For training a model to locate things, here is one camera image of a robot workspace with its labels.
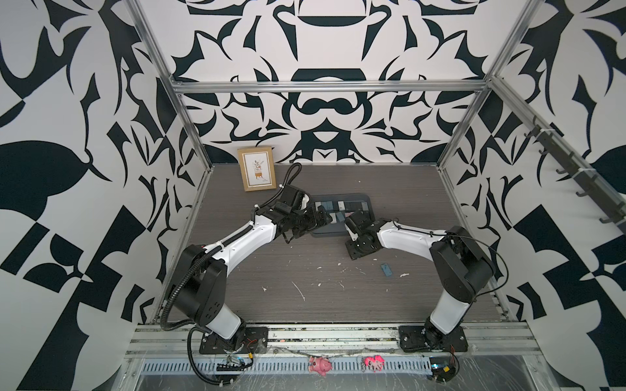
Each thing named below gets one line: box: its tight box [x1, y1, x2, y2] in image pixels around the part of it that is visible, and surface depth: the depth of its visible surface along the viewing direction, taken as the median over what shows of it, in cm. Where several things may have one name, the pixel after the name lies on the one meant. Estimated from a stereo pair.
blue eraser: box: [380, 263, 393, 277], surface depth 89 cm
